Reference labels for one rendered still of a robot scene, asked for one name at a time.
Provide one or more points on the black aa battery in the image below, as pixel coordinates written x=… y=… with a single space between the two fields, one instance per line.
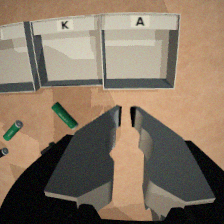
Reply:
x=3 y=152

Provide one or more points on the green aa battery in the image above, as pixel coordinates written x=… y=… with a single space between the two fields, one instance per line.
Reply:
x=64 y=115
x=13 y=130

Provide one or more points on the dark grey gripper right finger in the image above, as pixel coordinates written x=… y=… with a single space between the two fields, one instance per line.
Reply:
x=177 y=173

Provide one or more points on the black bolt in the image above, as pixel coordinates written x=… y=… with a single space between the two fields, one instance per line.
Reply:
x=50 y=145

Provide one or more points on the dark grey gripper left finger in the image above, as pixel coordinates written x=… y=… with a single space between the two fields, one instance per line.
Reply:
x=76 y=170

